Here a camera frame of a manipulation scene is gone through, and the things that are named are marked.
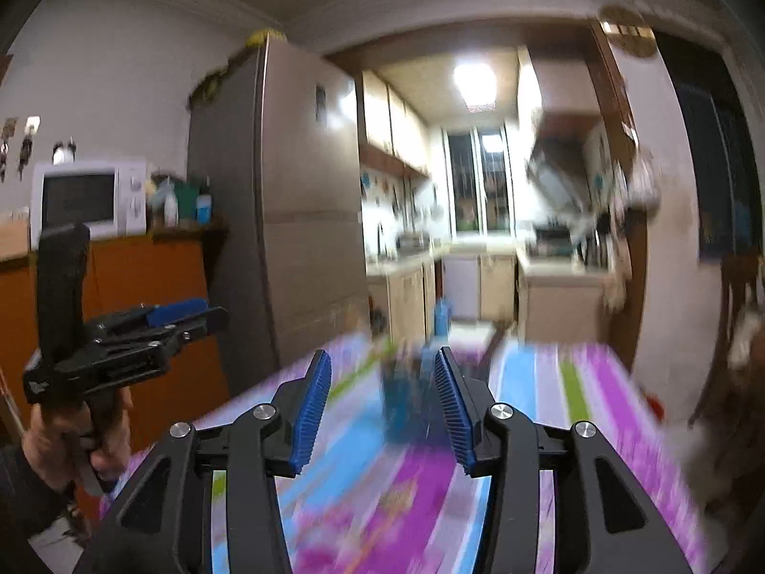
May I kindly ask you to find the white medicine bottle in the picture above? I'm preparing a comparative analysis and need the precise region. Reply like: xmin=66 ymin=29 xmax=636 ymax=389
xmin=162 ymin=189 xmax=179 ymax=228

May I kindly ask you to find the blue lidded container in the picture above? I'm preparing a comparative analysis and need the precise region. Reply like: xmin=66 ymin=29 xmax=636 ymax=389
xmin=196 ymin=193 xmax=213 ymax=225

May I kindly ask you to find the white microwave oven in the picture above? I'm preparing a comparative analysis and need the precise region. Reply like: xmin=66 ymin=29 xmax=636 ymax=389
xmin=30 ymin=159 xmax=148 ymax=250

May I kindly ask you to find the blue perforated utensil holder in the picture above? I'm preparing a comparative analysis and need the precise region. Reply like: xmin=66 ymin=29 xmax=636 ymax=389
xmin=381 ymin=343 xmax=450 ymax=448

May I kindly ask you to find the bronze three-door refrigerator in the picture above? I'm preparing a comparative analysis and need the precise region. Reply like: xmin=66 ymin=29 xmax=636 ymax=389
xmin=187 ymin=36 xmax=370 ymax=395

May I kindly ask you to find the dark window with curtain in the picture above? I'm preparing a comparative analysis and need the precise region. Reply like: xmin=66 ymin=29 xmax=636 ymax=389
xmin=656 ymin=33 xmax=763 ymax=261

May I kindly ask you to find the range hood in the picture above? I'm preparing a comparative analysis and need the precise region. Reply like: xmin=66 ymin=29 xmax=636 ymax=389
xmin=526 ymin=137 xmax=591 ymax=215

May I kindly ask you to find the white hanging plastic bag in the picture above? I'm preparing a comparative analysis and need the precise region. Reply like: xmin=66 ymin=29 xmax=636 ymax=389
xmin=626 ymin=153 xmax=661 ymax=212

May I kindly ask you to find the gold round wall clock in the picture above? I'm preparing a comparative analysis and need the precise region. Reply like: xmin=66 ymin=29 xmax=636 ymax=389
xmin=598 ymin=4 xmax=657 ymax=58

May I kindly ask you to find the wooden chair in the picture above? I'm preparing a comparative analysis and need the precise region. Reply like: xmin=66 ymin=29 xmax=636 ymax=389
xmin=686 ymin=250 xmax=765 ymax=432

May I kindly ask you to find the blue gas cylinder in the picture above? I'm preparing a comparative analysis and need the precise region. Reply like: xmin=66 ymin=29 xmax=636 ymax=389
xmin=433 ymin=297 xmax=451 ymax=338

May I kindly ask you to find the person's left hand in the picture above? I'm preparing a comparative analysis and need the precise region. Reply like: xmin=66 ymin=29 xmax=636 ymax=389
xmin=22 ymin=387 xmax=132 ymax=492

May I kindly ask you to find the floral striped tablecloth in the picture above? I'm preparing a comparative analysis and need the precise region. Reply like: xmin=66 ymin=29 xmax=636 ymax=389
xmin=97 ymin=333 xmax=713 ymax=574

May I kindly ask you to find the kitchen window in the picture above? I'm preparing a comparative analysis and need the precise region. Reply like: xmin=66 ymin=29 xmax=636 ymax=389
xmin=445 ymin=127 xmax=515 ymax=236

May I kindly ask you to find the green box on cabinet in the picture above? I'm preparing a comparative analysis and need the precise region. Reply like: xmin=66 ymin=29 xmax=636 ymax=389
xmin=174 ymin=181 xmax=200 ymax=221

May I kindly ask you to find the orange wooden cabinet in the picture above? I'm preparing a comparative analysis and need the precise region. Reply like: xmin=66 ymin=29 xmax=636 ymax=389
xmin=1 ymin=237 xmax=228 ymax=450

